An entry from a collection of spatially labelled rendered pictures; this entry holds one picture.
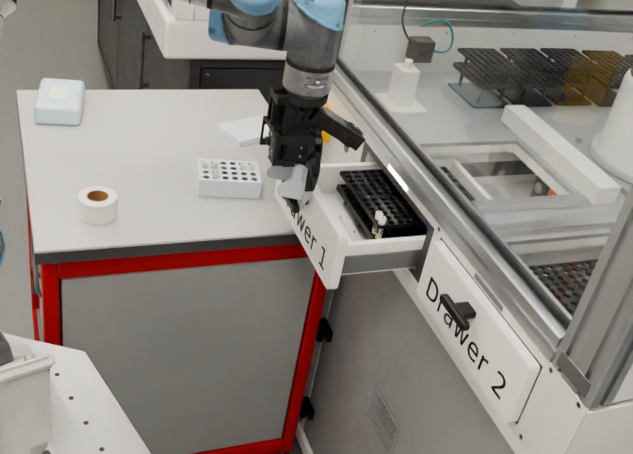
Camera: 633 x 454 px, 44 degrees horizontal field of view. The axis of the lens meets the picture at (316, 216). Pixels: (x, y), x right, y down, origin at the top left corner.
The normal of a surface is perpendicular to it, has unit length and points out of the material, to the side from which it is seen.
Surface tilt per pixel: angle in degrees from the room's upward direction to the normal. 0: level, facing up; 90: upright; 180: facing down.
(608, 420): 90
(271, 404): 90
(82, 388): 0
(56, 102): 0
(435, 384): 90
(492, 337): 90
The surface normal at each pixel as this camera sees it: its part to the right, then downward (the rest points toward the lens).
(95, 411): 0.16, -0.82
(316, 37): 0.04, 0.56
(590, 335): -0.93, 0.07
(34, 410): 0.57, 0.53
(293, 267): 0.34, 0.56
